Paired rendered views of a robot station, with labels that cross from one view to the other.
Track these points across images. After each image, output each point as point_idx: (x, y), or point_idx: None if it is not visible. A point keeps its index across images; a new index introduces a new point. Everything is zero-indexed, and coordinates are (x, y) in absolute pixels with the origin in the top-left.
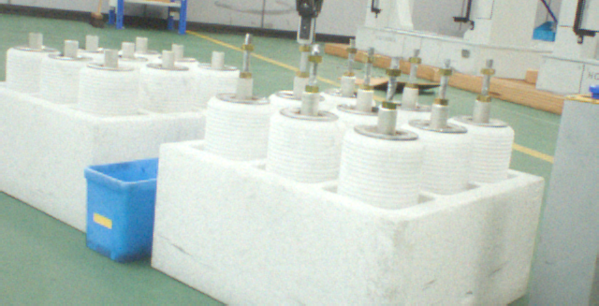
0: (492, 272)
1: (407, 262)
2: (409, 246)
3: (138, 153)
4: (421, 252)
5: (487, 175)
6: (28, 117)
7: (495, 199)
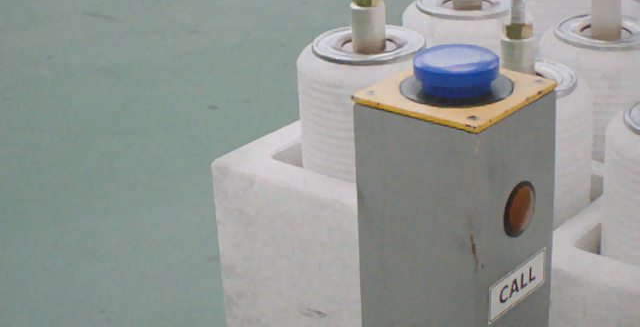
0: None
1: (248, 239)
2: (244, 215)
3: None
4: (277, 242)
5: (608, 234)
6: None
7: None
